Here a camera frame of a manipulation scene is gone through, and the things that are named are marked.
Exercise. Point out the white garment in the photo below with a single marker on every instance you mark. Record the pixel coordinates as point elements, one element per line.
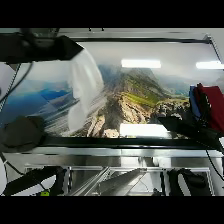
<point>85,83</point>

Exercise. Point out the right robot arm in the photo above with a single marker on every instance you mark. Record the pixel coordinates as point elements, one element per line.
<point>190,128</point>

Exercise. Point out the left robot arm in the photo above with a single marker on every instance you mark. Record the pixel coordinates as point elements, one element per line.
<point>36,48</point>

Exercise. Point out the blue garment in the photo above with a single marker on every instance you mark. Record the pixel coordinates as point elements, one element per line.
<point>193,101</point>

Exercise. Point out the silver frame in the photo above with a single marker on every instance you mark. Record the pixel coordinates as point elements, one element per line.
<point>100,152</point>

